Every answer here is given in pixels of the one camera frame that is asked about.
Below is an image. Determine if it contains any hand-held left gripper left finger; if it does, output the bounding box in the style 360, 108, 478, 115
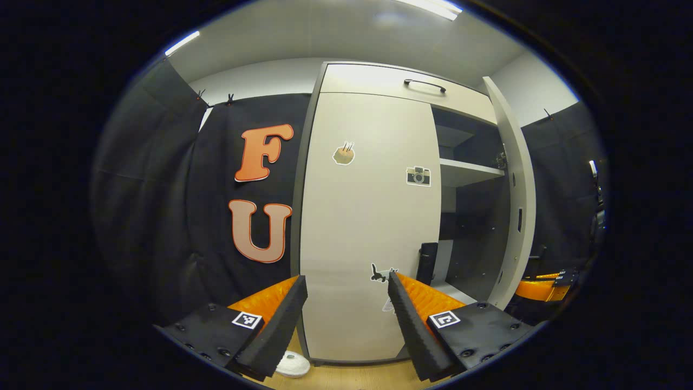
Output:
154, 275, 309, 381

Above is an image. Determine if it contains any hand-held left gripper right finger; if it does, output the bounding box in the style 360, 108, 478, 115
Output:
387, 271, 535, 382

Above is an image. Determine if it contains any cabinet door with camera sticker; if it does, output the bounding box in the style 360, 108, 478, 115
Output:
299, 92, 443, 362

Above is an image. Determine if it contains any beige double-door shoe cabinet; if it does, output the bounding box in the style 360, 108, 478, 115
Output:
291, 61, 514, 366

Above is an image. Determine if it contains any white cabinet shelf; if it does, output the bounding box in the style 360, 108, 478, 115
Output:
440, 158, 505, 188
433, 281, 478, 305

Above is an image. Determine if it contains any white slipper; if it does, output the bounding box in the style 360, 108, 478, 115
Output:
275, 350, 311, 379

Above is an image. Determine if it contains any rectangular ceiling light panel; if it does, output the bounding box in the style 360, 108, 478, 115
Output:
393, 0, 463, 21

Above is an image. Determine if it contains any narrow ceiling light strip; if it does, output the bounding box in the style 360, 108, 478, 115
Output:
164, 30, 201, 57

